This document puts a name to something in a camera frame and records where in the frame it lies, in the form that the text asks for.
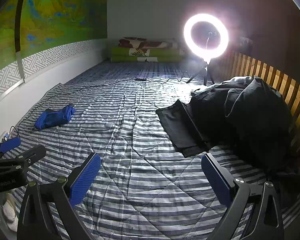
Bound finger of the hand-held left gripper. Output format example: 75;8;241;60
0;137;22;161
5;144;47;167

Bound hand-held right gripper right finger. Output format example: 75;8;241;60
201;153;285;240

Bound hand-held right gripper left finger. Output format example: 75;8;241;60
17;152;102;240

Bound person's left hand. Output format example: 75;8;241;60
2;197;18;232

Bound folded blue garment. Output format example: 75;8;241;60
34;105;75;130

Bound black pants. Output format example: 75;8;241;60
156;100;215;158

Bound striped bed blanket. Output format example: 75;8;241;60
0;61;300;240

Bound black jacket with red tabs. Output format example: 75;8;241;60
191;76;300;180

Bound black tripod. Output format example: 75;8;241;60
186;59;215;84

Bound grey curved bar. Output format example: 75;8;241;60
14;0;30;83

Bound black ring light cable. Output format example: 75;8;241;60
10;71;190;140

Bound wooden slat bed rail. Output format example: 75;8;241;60
225;50;300;165

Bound green wall map poster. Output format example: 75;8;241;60
0;0;108;63

